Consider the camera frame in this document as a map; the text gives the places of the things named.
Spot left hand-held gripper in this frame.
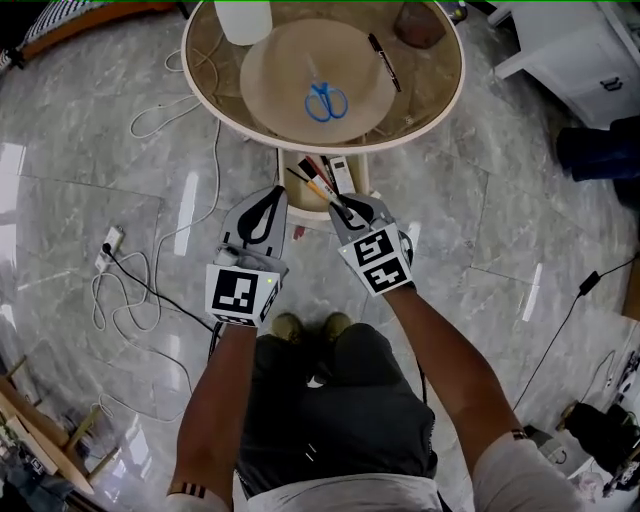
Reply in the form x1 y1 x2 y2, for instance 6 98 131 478
204 186 290 329

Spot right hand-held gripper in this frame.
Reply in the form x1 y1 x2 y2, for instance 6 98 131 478
327 192 418 298

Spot white remote control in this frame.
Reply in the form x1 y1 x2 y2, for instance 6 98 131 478
329 156 355 195

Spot paint brush orange ferrule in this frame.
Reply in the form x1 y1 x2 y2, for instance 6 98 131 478
297 158 352 218

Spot red and white pen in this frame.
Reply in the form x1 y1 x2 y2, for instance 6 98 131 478
305 155 335 195

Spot blue handled scissors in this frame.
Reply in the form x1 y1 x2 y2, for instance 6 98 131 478
304 81 349 123

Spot black marker pen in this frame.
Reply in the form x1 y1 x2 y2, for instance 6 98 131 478
367 32 403 94

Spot brown leather pouch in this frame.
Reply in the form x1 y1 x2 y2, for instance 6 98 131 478
393 1 447 50

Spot person's right forearm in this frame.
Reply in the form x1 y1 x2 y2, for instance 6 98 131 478
381 286 530 482

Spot person's left forearm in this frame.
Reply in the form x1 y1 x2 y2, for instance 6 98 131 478
169 319 259 501

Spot person's left olive shoe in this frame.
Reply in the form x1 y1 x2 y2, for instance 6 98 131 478
271 312 305 345

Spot person's olive shoe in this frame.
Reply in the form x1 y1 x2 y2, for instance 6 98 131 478
320 311 352 343
271 312 305 345

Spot person's right olive shoe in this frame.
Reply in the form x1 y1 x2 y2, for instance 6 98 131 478
320 311 352 343

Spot white power strip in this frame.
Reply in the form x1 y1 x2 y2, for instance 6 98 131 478
94 225 127 274

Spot person's dark grey trousers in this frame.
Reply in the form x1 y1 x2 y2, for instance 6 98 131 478
234 322 439 496

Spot white plastic container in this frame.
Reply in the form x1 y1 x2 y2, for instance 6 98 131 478
214 0 274 47

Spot dark blue fabric object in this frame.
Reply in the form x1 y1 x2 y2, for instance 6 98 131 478
555 115 640 184

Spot white cabinet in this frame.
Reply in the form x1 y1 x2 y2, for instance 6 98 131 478
493 0 640 132

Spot wooden furniture with checkered fabric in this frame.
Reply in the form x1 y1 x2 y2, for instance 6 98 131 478
18 0 177 62

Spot person's white shirt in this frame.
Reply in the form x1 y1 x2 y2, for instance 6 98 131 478
164 430 589 512

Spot cardboard box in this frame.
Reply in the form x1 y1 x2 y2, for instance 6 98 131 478
621 258 640 322

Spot wooden stool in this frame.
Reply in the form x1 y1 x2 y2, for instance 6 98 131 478
0 353 122 497

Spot black bag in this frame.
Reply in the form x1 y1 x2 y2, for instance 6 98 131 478
563 401 637 477

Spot long white cable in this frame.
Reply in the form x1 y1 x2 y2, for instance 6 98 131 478
130 29 224 261

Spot black floor cable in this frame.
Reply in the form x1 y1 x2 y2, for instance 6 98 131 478
101 242 217 333

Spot looped white cable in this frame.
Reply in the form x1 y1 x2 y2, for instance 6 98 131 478
89 249 195 424

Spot black power adapter with cable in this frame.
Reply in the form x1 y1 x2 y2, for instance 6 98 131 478
511 254 640 412

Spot thin white charger cable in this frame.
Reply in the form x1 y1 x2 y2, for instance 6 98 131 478
578 348 620 404

